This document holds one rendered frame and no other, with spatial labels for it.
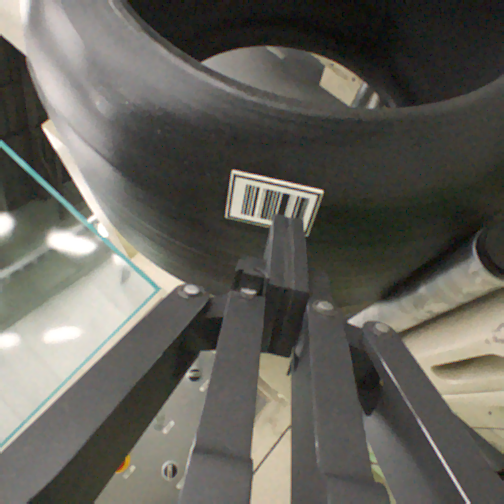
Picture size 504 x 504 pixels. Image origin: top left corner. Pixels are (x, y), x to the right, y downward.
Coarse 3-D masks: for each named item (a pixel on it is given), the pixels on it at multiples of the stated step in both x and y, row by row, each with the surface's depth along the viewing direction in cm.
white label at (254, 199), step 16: (240, 176) 26; (256, 176) 26; (240, 192) 27; (256, 192) 27; (272, 192) 27; (288, 192) 27; (304, 192) 26; (320, 192) 26; (240, 208) 28; (256, 208) 28; (272, 208) 28; (288, 208) 27; (304, 208) 27; (304, 224) 28
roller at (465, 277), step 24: (480, 240) 30; (432, 264) 37; (456, 264) 32; (480, 264) 30; (408, 288) 40; (432, 288) 36; (456, 288) 33; (480, 288) 31; (360, 312) 56; (384, 312) 46; (408, 312) 42; (432, 312) 39
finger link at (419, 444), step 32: (384, 352) 12; (384, 384) 11; (416, 384) 11; (384, 416) 11; (416, 416) 10; (448, 416) 10; (384, 448) 11; (416, 448) 10; (448, 448) 9; (416, 480) 10; (448, 480) 9; (480, 480) 9
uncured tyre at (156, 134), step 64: (64, 0) 31; (128, 0) 57; (192, 0) 65; (256, 0) 69; (320, 0) 69; (384, 0) 65; (448, 0) 57; (64, 64) 31; (128, 64) 29; (192, 64) 29; (384, 64) 68; (448, 64) 62; (64, 128) 33; (128, 128) 29; (192, 128) 28; (256, 128) 28; (320, 128) 28; (384, 128) 28; (448, 128) 29; (128, 192) 32; (192, 192) 29; (384, 192) 28; (448, 192) 29; (192, 256) 37; (256, 256) 32; (320, 256) 31; (384, 256) 32
